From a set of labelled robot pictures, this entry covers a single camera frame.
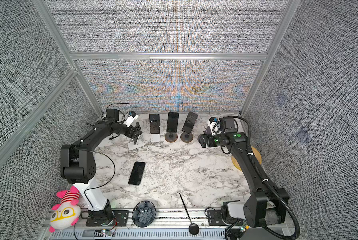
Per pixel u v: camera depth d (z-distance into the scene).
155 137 1.03
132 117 0.84
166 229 0.71
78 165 0.50
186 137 1.04
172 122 0.97
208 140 0.70
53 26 0.76
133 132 0.85
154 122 0.98
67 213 0.69
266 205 0.39
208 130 0.99
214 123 0.71
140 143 1.01
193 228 0.69
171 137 1.05
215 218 0.73
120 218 0.74
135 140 0.96
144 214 0.74
